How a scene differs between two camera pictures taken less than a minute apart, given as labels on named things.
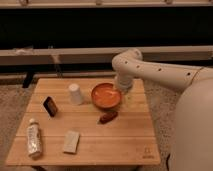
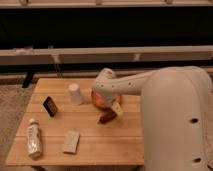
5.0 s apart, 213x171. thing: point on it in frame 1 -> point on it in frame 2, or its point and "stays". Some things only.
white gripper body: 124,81 -> 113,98
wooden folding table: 83,122 stays
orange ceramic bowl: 106,95 stays
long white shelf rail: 101,55 stays
